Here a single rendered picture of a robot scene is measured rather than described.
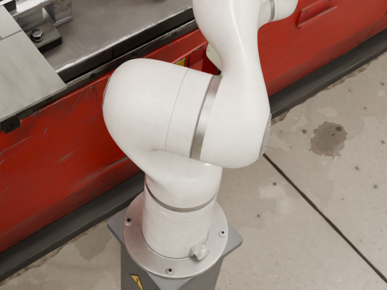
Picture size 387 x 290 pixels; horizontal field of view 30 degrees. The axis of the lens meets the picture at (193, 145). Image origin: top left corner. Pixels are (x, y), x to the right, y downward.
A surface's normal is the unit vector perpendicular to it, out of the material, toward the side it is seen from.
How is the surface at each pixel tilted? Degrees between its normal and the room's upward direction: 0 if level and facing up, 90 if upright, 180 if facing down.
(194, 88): 0
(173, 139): 76
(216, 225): 0
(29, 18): 90
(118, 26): 0
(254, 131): 50
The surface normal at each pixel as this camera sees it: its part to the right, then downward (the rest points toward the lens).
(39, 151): 0.60, 0.70
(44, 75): 0.08, -0.54
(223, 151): -0.14, 0.63
